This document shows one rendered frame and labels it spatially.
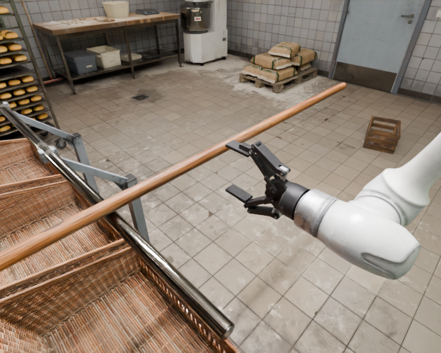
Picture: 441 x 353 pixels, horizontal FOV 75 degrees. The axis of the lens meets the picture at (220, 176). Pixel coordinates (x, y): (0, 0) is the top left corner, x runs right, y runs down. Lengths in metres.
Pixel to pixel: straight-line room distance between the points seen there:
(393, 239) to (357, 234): 0.05
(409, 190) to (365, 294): 1.45
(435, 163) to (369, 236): 0.18
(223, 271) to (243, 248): 0.23
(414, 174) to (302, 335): 1.31
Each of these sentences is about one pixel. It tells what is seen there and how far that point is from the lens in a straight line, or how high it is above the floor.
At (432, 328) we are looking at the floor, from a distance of 2.12.
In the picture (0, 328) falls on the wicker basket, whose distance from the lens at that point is 1.09.
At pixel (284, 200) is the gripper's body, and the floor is 1.20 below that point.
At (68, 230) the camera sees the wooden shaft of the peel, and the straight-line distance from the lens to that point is 0.62.
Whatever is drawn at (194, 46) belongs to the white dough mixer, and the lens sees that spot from 5.99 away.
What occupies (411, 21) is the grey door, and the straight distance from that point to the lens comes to 5.14.
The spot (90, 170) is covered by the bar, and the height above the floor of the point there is 1.05.
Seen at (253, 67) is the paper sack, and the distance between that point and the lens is 4.96.
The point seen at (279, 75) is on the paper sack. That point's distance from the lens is 4.71.
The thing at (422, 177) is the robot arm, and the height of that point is 1.27.
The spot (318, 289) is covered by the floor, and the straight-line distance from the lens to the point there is 1.97.
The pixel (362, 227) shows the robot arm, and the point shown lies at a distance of 0.56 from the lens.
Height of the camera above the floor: 1.60
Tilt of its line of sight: 36 degrees down
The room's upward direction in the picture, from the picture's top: straight up
